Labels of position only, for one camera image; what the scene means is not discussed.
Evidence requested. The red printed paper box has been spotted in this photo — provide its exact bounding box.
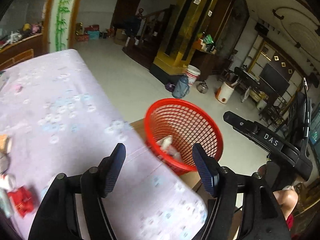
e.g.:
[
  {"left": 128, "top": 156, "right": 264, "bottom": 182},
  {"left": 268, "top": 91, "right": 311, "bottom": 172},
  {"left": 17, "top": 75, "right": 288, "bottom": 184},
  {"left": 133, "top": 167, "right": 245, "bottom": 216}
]
[{"left": 7, "top": 186, "right": 35, "bottom": 218}]

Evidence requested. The person right hand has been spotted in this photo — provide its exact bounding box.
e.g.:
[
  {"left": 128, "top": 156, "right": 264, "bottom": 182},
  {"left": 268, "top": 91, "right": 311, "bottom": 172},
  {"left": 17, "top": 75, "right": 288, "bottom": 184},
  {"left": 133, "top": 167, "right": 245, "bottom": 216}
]
[{"left": 273, "top": 186, "right": 298, "bottom": 220}]

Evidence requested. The black television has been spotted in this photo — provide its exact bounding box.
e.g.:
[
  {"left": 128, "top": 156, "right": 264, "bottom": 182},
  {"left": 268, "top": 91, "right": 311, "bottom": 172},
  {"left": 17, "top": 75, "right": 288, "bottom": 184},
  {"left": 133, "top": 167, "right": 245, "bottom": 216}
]
[{"left": 259, "top": 64, "right": 289, "bottom": 96}]

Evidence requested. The white orange appliance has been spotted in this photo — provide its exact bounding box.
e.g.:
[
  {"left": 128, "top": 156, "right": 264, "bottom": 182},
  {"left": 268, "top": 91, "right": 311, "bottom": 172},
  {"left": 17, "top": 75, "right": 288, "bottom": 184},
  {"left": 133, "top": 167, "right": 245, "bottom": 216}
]
[{"left": 215, "top": 82, "right": 234, "bottom": 104}]

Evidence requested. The metal kettle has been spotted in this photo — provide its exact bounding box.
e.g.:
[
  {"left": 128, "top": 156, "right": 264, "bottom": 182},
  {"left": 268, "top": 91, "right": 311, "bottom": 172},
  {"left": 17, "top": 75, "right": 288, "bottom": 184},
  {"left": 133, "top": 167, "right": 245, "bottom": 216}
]
[{"left": 196, "top": 81, "right": 208, "bottom": 94}]

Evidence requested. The floral purple bed sheet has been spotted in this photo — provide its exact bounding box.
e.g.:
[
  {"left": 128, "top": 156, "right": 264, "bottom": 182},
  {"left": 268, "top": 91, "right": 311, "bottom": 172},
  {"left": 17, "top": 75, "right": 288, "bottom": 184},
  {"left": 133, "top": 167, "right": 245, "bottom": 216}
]
[{"left": 1, "top": 49, "right": 207, "bottom": 239}]

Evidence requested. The red plastic mesh basket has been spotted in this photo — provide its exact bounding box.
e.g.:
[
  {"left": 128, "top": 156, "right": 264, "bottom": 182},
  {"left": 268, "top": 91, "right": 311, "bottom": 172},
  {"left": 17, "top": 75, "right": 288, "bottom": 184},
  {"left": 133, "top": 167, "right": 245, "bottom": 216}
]
[{"left": 144, "top": 98, "right": 223, "bottom": 176}]

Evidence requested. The white paint bucket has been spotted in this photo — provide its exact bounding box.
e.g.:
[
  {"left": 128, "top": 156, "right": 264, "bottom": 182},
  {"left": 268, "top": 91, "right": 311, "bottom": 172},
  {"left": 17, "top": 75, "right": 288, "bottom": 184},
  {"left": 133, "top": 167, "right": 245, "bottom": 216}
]
[{"left": 185, "top": 64, "right": 201, "bottom": 86}]

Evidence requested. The blue thermos jug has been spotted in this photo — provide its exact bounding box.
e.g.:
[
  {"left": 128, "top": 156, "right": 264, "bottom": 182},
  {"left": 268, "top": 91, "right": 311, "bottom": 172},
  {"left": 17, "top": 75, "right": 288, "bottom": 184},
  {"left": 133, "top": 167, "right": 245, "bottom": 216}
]
[{"left": 172, "top": 75, "right": 190, "bottom": 99}]

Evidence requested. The pink crumpled ball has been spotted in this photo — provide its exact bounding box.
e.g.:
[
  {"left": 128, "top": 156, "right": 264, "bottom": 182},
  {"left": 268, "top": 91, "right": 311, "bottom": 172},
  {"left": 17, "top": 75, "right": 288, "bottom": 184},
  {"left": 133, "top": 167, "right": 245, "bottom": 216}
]
[{"left": 15, "top": 84, "right": 23, "bottom": 93}]

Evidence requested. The wooden headboard shelf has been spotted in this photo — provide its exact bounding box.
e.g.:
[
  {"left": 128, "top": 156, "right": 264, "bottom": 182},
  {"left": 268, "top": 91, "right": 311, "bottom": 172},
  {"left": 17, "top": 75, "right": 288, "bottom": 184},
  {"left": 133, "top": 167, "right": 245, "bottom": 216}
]
[{"left": 0, "top": 34, "right": 43, "bottom": 71}]

